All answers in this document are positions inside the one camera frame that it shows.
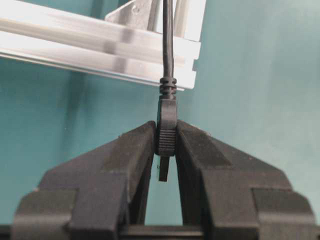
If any aluminium extrusion frame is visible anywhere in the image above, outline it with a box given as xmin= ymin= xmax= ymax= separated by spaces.
xmin=0 ymin=0 xmax=207 ymax=92

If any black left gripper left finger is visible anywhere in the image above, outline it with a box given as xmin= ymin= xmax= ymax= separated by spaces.
xmin=12 ymin=121 xmax=156 ymax=240

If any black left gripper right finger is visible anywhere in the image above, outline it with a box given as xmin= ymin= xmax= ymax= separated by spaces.
xmin=176 ymin=121 xmax=316 ymax=240

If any black USB cable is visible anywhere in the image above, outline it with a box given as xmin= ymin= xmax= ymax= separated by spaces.
xmin=154 ymin=0 xmax=179 ymax=183

